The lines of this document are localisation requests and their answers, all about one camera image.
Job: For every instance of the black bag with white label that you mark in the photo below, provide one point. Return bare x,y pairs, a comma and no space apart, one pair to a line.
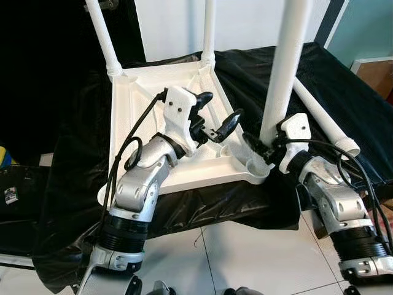
18,209

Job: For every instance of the black metal stand leg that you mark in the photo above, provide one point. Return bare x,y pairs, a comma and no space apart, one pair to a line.
15,262

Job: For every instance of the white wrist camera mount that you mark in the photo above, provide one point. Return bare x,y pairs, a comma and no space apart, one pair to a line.
298,132
179,114

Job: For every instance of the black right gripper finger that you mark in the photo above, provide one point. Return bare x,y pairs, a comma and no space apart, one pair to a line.
258,147

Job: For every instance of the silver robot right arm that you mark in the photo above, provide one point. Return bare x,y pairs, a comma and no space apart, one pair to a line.
338,203

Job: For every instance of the silver robot left leg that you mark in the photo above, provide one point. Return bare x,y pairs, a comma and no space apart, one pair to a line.
164,289

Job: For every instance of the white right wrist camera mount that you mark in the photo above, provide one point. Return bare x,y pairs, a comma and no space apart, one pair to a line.
298,132

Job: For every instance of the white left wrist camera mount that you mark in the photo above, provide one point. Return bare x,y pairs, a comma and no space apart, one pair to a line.
179,114

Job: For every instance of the white plastic children table top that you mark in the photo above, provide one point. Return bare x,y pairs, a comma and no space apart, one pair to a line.
141,83

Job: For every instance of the black shiny table cloth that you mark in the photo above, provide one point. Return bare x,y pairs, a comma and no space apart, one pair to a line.
245,203

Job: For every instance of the brown cardboard box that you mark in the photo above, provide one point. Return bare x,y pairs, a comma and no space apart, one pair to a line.
377,77

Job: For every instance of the brown wooden table leg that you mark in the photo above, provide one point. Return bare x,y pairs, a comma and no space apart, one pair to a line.
320,226

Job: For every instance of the yellow blue foam mat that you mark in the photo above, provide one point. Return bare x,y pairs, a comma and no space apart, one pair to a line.
5,157

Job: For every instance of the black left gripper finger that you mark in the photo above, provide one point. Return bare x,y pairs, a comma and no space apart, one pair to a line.
204,99
228,126

